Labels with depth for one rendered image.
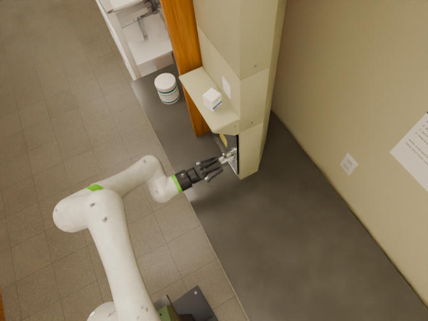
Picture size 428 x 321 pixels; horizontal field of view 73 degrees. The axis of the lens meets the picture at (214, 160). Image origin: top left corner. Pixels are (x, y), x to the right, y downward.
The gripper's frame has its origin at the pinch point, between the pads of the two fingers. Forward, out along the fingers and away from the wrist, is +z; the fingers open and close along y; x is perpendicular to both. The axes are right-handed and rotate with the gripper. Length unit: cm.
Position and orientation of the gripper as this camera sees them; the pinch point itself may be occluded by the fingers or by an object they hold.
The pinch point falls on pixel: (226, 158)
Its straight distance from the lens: 142.2
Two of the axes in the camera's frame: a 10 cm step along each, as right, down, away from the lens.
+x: 0.8, 4.6, 8.9
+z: 8.9, -4.4, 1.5
